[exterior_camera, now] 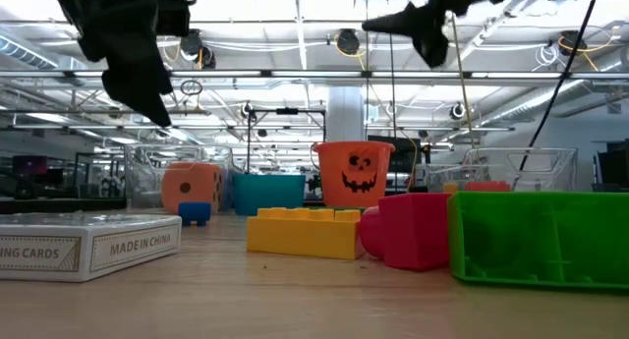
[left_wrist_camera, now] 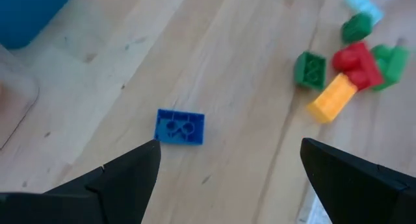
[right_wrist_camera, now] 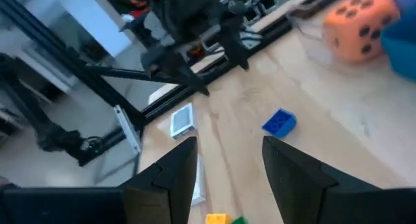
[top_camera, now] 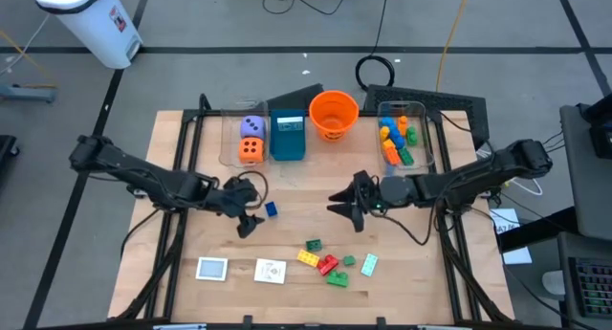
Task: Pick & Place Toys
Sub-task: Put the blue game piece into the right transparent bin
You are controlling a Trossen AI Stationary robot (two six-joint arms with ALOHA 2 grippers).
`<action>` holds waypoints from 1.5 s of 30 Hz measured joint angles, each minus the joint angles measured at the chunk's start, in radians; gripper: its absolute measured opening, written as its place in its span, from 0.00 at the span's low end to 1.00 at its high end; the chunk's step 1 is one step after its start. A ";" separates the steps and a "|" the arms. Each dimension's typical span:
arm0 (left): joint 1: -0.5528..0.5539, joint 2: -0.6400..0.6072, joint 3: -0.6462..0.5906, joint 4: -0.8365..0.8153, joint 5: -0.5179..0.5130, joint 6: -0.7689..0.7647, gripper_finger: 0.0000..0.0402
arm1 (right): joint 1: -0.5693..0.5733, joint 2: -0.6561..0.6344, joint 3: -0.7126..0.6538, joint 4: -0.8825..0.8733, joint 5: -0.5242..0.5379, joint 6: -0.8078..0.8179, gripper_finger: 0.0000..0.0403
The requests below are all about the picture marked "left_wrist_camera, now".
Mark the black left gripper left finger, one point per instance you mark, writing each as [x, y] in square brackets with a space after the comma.
[123, 191]

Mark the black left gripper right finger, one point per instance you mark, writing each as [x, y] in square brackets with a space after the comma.
[357, 198]

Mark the small dark blue brick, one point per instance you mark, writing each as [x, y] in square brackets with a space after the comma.
[180, 126]

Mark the yellow eight-stud brick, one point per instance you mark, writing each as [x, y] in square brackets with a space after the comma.
[333, 99]

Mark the red toy block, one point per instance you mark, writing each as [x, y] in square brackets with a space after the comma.
[360, 65]

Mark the dark green small brick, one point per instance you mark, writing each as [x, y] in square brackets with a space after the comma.
[310, 71]

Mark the clear plastic bin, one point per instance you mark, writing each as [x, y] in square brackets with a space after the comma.
[16, 94]

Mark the mint eight-stud brick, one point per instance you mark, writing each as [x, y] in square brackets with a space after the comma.
[364, 3]

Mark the green plastic bin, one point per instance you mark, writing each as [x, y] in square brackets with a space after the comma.
[393, 66]

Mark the small green cube block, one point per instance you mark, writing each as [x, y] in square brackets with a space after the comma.
[356, 27]

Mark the teal plastic bin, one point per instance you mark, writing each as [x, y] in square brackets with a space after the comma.
[26, 13]

